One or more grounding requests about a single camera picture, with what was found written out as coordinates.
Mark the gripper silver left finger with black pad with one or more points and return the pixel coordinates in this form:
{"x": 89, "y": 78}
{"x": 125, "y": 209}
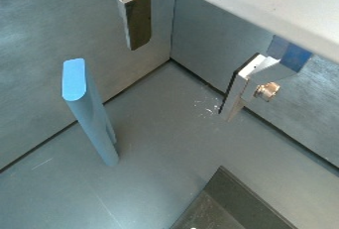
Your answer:
{"x": 134, "y": 13}

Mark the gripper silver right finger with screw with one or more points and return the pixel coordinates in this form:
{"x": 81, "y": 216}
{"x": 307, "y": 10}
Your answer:
{"x": 253, "y": 79}

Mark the light blue square-circle peg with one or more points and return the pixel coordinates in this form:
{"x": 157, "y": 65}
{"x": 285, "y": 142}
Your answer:
{"x": 82, "y": 99}

